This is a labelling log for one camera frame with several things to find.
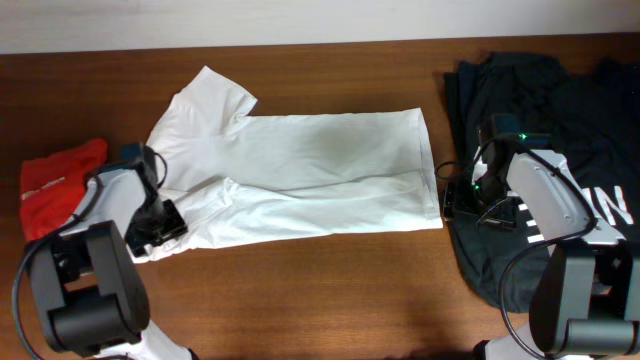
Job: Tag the folded red t-shirt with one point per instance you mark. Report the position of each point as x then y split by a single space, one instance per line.
52 187

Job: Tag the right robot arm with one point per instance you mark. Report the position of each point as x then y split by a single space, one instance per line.
586 304

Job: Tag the dark lettered t-shirt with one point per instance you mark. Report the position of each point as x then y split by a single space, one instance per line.
593 120

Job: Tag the white printed t-shirt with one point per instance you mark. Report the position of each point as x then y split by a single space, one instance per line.
240 179

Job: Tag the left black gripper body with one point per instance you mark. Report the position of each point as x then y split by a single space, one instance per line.
158 221

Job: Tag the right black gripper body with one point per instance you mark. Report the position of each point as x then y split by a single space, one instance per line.
464 196

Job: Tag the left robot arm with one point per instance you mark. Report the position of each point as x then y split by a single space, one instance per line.
88 295

